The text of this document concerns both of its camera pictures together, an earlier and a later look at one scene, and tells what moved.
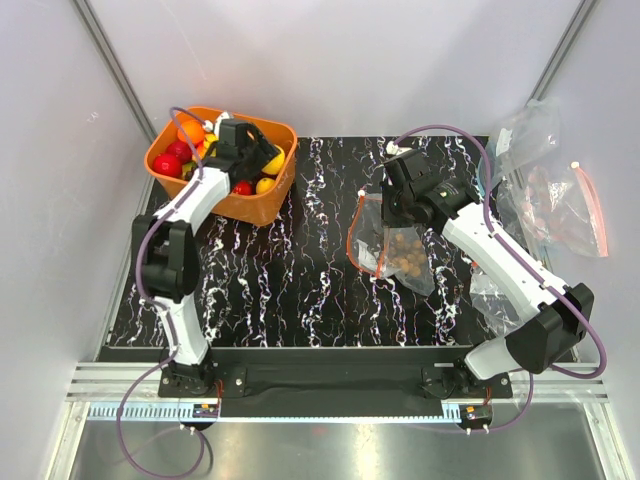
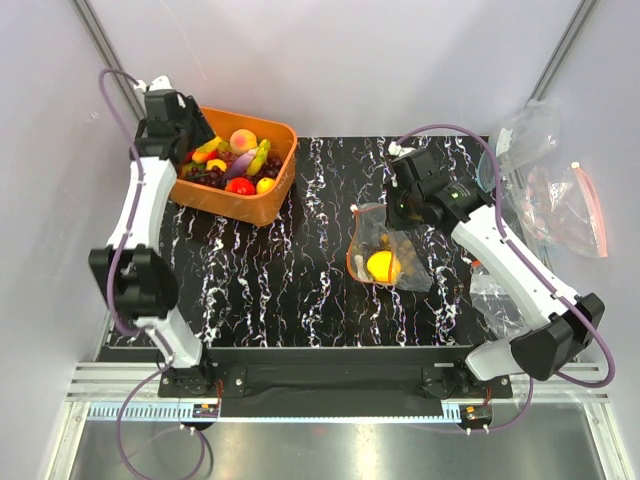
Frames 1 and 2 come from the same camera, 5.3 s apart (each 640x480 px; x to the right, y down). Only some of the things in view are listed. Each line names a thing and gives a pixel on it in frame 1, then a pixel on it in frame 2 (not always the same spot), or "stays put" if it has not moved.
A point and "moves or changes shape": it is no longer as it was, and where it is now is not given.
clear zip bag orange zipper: (381, 252) moves or changes shape
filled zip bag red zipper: (558, 206) stays put
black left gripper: (263, 150) to (204, 133)
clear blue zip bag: (531, 135) stays put
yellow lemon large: (274, 166) to (384, 266)
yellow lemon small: (264, 185) stays put
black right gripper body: (394, 209) stays put
